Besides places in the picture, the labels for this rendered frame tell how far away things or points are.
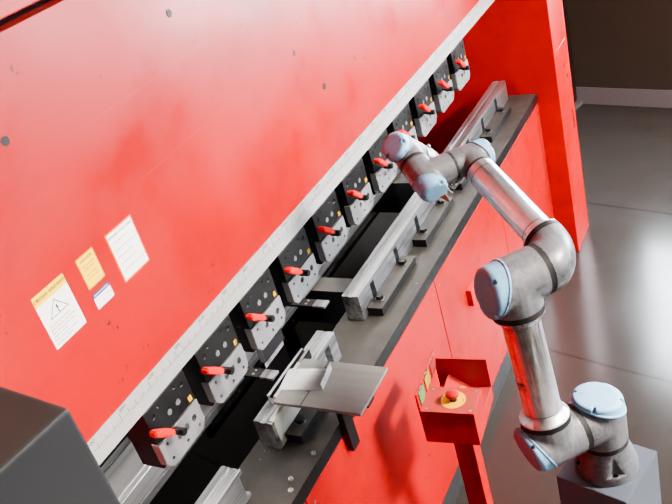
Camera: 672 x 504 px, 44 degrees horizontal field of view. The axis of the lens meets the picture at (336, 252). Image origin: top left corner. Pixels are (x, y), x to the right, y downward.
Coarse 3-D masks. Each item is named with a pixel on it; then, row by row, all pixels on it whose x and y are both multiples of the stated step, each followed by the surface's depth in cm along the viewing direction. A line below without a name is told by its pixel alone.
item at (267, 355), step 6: (276, 336) 223; (282, 336) 225; (270, 342) 220; (276, 342) 223; (282, 342) 227; (270, 348) 220; (276, 348) 223; (258, 354) 219; (264, 354) 218; (270, 354) 220; (276, 354) 225; (264, 360) 219; (270, 360) 222
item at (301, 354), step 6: (300, 348) 238; (300, 354) 237; (306, 354) 236; (294, 360) 234; (300, 360) 233; (288, 366) 232; (282, 378) 229; (276, 384) 227; (270, 390) 225; (276, 390) 226; (270, 396) 224; (270, 402) 225
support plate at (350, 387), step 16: (304, 368) 230; (320, 368) 228; (336, 368) 226; (352, 368) 224; (368, 368) 222; (384, 368) 221; (336, 384) 220; (352, 384) 219; (368, 384) 217; (288, 400) 220; (304, 400) 218; (320, 400) 216; (336, 400) 215; (352, 400) 213; (368, 400) 212
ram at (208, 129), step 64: (64, 0) 152; (128, 0) 167; (192, 0) 184; (256, 0) 205; (320, 0) 232; (384, 0) 267; (448, 0) 314; (0, 64) 141; (64, 64) 153; (128, 64) 167; (192, 64) 185; (256, 64) 206; (320, 64) 233; (384, 64) 268; (0, 128) 141; (64, 128) 153; (128, 128) 168; (192, 128) 185; (256, 128) 207; (320, 128) 234; (384, 128) 270; (0, 192) 141; (64, 192) 154; (128, 192) 168; (192, 192) 186; (256, 192) 208; (0, 256) 142; (64, 256) 154; (192, 256) 186; (0, 320) 142; (128, 320) 169; (192, 320) 187; (0, 384) 142; (64, 384) 155; (128, 384) 170
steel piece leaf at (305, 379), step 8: (328, 368) 224; (296, 376) 227; (304, 376) 226; (312, 376) 225; (320, 376) 225; (328, 376) 224; (296, 384) 224; (304, 384) 223; (312, 384) 222; (320, 384) 219
